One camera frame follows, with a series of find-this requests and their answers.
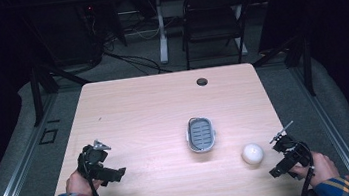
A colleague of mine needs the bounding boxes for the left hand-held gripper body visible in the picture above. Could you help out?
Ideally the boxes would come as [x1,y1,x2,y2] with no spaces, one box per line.
[73,137,116,183]

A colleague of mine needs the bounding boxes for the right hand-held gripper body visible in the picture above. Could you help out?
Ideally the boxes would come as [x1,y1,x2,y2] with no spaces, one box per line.
[266,118,314,171]

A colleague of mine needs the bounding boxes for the white round soap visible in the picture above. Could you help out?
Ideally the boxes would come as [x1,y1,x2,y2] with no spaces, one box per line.
[240,141,266,167]

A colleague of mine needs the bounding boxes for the grey soap dish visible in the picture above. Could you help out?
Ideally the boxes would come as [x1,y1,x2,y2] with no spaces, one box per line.
[183,114,219,156]

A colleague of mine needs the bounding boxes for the person's left hand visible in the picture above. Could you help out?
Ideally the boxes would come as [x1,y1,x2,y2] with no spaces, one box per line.
[63,166,106,196]

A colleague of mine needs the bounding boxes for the person's right hand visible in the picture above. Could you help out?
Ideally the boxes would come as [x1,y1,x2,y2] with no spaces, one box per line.
[286,148,341,191]

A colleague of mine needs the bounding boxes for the black metal stand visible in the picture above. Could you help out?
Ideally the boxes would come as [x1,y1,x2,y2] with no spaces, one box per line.
[26,58,97,128]
[248,31,318,104]

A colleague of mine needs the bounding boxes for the dark computer tower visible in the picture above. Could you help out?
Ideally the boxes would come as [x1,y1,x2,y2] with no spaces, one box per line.
[25,0,107,74]

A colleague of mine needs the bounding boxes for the black folding chair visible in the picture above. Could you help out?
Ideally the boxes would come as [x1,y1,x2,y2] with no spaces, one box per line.
[176,0,263,71]

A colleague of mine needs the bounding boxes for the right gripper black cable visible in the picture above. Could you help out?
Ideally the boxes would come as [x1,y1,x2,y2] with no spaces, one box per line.
[292,150,319,196]

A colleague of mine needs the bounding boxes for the black floor cables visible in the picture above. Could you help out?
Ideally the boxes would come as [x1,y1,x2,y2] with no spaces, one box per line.
[96,14,173,82]

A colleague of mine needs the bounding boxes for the black cable grommet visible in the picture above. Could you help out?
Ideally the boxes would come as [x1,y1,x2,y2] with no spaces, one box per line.
[195,76,209,88]

